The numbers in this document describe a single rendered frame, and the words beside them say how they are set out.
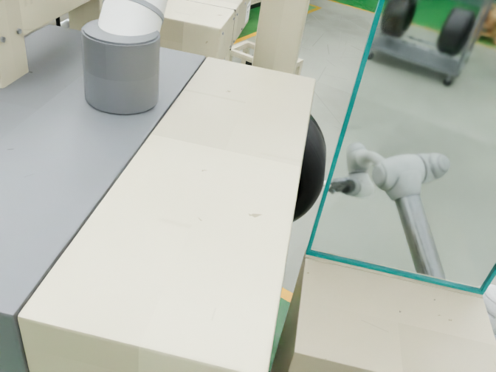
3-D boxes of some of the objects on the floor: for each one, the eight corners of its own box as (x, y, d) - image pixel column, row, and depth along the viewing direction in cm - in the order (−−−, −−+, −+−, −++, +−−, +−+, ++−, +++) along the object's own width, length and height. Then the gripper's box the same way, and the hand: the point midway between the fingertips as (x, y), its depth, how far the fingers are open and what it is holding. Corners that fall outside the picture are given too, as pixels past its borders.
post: (228, 393, 243) (367, -274, 98) (202, 387, 244) (303, -284, 98) (233, 370, 253) (365, -261, 108) (209, 364, 254) (308, -270, 109)
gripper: (360, 184, 242) (333, 181, 225) (342, 199, 249) (315, 197, 232) (353, 173, 245) (326, 168, 228) (335, 187, 252) (308, 184, 235)
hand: (325, 183), depth 232 cm, fingers closed
